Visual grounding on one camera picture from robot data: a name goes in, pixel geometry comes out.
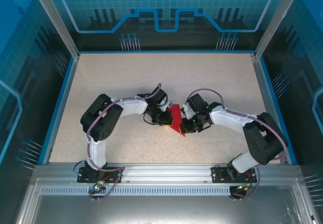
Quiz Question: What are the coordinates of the blue table side trim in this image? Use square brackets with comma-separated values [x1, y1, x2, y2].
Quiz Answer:
[41, 56, 79, 165]
[260, 56, 298, 165]

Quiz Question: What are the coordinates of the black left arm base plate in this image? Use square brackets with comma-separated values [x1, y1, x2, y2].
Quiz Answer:
[77, 165, 125, 184]

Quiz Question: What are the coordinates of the silver metal panel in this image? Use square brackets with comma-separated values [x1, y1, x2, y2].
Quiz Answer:
[15, 178, 316, 224]

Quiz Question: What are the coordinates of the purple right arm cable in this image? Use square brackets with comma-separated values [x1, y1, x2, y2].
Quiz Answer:
[186, 88, 289, 201]

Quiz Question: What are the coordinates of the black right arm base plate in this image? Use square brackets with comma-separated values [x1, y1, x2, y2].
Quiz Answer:
[211, 165, 258, 184]

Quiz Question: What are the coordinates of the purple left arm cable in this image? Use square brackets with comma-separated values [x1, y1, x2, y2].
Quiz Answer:
[86, 83, 162, 201]

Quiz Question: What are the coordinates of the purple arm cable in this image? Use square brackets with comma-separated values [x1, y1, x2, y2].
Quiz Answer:
[86, 83, 162, 201]
[186, 88, 289, 201]

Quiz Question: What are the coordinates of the slotted aluminium cable duct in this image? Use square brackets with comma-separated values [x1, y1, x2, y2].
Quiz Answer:
[40, 186, 234, 196]

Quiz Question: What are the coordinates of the aluminium mounting rail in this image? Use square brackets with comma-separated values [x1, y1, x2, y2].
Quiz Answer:
[34, 163, 302, 184]

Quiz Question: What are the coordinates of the left cable connector green light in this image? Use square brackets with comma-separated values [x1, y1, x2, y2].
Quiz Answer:
[92, 180, 105, 192]

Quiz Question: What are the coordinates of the aluminium frame post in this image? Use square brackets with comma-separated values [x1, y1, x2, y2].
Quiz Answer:
[253, 0, 303, 60]
[29, 0, 81, 58]

